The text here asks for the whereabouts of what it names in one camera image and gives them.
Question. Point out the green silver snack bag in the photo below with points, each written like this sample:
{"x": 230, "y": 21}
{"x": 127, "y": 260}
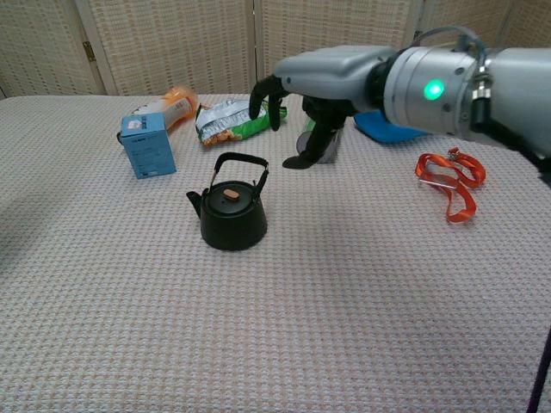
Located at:
{"x": 224, "y": 122}

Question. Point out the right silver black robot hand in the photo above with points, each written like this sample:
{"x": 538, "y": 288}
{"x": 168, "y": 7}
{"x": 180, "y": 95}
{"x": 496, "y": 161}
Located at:
{"x": 336, "y": 73}

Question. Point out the black kettle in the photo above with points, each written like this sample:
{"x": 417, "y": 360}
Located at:
{"x": 234, "y": 230}

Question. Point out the blue detergent bottle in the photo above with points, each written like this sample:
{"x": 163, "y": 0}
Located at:
{"x": 387, "y": 131}

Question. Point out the green chips can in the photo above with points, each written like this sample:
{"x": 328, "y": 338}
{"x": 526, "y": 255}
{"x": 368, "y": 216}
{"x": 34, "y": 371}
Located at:
{"x": 332, "y": 148}

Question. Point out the orange drink bottle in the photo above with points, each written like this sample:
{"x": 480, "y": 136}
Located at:
{"x": 178, "y": 105}

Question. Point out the small light blue box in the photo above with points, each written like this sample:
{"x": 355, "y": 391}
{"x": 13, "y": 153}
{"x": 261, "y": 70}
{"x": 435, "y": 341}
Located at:
{"x": 148, "y": 150}

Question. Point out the black kettle lid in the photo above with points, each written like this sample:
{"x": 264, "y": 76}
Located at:
{"x": 221, "y": 200}

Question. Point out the beige woven folding screen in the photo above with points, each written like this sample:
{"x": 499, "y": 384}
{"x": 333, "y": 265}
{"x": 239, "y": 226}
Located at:
{"x": 172, "y": 43}

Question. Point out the pale woven tablecloth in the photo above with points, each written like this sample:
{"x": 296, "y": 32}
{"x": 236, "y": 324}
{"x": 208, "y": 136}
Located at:
{"x": 275, "y": 322}

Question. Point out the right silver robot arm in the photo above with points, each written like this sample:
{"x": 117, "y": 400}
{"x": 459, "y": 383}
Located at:
{"x": 413, "y": 90}

